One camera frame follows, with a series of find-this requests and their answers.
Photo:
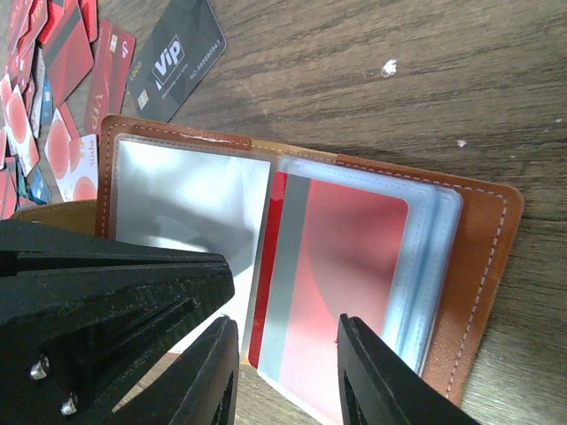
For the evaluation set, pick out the brown leather card holder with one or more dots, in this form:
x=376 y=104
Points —
x=483 y=241

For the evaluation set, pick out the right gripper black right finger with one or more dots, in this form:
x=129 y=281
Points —
x=377 y=387

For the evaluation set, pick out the red card vertical stripe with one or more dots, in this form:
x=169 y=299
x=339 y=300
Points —
x=328 y=249

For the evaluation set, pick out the black VIP card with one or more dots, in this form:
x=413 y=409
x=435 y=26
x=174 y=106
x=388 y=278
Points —
x=183 y=46

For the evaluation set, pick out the white card red circle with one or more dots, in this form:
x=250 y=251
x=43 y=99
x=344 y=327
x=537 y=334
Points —
x=21 y=133

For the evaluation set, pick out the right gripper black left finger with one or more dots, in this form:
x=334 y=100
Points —
x=199 y=387

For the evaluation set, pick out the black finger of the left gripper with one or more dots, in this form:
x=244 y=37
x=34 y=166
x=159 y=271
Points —
x=89 y=323

